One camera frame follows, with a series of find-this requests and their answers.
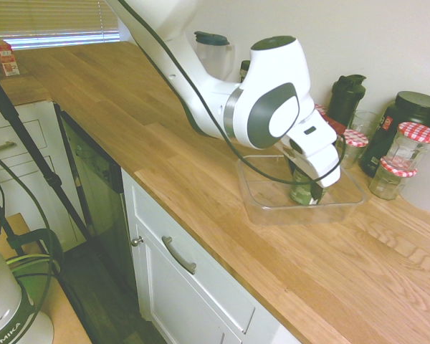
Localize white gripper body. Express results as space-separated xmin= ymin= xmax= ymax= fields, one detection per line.
xmin=282 ymin=110 xmax=342 ymax=189

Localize green cereal cup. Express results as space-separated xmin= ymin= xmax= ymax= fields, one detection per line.
xmin=289 ymin=168 xmax=323 ymax=207

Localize clear plastic container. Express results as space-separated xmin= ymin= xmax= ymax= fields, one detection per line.
xmin=235 ymin=153 xmax=367 ymax=226

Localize clear drinking glass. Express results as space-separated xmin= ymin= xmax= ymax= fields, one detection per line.
xmin=349 ymin=110 xmax=381 ymax=144

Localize black shaker bottle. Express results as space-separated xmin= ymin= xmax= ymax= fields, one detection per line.
xmin=325 ymin=74 xmax=367 ymax=127

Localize spice jar with dark lid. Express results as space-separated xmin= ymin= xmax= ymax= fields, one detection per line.
xmin=239 ymin=59 xmax=252 ymax=84

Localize black protein powder tub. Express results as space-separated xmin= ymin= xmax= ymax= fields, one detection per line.
xmin=358 ymin=90 xmax=430 ymax=179

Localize clear canister with green lid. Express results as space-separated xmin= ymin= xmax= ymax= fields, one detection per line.
xmin=194 ymin=31 xmax=236 ymax=84

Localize white kitchen cabinet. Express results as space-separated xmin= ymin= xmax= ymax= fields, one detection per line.
xmin=121 ymin=168 xmax=302 ymax=344

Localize dark dishwasher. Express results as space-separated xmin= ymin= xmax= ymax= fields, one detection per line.
xmin=55 ymin=103 xmax=137 ymax=298

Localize white drawer unit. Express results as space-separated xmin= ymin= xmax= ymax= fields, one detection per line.
xmin=0 ymin=100 xmax=87 ymax=252

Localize white window blinds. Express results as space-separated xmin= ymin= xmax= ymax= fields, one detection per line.
xmin=0 ymin=0 xmax=121 ymax=40

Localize red and white carton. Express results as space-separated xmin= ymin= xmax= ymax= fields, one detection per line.
xmin=0 ymin=39 xmax=22 ymax=78

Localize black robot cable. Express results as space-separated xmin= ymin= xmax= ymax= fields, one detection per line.
xmin=116 ymin=0 xmax=347 ymax=187

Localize black camera tripod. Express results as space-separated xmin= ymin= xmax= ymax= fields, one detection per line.
xmin=0 ymin=60 xmax=94 ymax=237

